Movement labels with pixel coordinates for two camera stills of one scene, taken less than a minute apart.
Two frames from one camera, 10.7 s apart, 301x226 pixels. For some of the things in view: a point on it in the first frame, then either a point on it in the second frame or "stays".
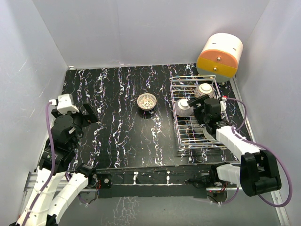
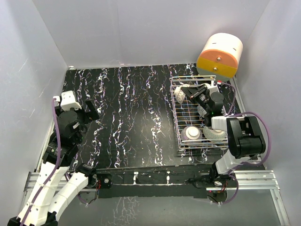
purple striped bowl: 182,108 → 191,134
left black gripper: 91,116 stays
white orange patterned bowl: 146,101 → 179,95
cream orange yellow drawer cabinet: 218,60 stays
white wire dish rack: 189,95 stays
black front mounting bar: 192,180 stays
